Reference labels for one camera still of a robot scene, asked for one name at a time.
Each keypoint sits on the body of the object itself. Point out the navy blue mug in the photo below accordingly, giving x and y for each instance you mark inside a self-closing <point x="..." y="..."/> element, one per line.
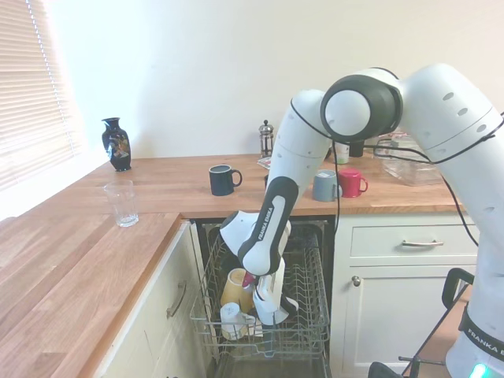
<point x="221" y="183"/>

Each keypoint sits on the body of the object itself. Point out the white green drink can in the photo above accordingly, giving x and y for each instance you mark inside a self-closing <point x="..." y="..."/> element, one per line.
<point x="342" y="153"/>

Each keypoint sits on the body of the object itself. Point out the red mug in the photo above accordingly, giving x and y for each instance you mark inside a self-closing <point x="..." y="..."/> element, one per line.
<point x="350" y="183"/>

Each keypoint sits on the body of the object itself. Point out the clear lid with black clips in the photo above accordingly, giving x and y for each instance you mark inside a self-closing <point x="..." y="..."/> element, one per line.
<point x="393" y="143"/>

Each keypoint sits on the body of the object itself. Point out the large white mug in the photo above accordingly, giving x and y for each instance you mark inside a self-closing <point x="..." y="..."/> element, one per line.
<point x="281" y="317"/>

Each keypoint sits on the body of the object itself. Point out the white cabinet door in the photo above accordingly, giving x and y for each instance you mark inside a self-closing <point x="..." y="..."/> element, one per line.
<point x="393" y="315"/>

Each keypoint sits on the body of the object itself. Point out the red white sachet packet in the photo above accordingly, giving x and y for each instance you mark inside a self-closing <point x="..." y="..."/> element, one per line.
<point x="264" y="163"/>

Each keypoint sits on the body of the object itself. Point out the round metal cabinet knob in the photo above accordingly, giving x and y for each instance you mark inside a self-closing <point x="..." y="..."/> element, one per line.
<point x="356" y="280"/>

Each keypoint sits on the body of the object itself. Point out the clear plastic food container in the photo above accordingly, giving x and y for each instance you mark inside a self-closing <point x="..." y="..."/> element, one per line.
<point x="409" y="171"/>

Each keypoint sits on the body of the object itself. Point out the black clamp stand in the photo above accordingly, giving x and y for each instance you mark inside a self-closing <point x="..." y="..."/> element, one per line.
<point x="449" y="285"/>

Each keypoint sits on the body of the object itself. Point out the clear drinking glass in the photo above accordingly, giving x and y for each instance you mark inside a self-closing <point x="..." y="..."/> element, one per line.
<point x="121" y="206"/>

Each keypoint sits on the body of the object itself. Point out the black shaker bottle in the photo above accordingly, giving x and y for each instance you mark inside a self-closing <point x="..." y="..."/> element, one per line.
<point x="356" y="149"/>

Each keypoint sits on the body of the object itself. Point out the cream venetian blind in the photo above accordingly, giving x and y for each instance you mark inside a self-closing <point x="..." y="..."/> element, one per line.
<point x="27" y="98"/>

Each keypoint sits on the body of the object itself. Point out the glass French press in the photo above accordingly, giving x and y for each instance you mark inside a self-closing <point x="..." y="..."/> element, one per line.
<point x="266" y="141"/>

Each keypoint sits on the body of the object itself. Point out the built-in dishwasher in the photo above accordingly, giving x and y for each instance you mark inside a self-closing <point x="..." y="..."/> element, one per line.
<point x="204" y="244"/>

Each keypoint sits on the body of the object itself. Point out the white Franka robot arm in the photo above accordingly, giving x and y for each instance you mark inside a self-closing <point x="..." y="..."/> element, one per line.
<point x="441" y="110"/>

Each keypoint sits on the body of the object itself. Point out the white cabinet drawer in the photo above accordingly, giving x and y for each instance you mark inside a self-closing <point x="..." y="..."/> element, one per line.
<point x="378" y="242"/>
<point x="157" y="283"/>

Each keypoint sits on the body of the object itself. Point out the yellow mug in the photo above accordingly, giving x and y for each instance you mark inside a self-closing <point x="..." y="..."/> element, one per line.
<point x="235" y="291"/>

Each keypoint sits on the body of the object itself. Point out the small white cup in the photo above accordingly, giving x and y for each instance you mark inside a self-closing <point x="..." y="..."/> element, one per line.
<point x="231" y="317"/>

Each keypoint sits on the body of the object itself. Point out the grey mug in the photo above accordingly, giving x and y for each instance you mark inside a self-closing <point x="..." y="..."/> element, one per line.
<point x="325" y="188"/>

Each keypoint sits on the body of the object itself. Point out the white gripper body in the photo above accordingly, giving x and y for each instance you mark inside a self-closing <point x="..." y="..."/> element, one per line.
<point x="269" y="289"/>

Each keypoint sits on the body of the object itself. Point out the black painted vase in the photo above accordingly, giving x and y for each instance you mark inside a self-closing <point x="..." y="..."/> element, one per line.
<point x="117" y="145"/>

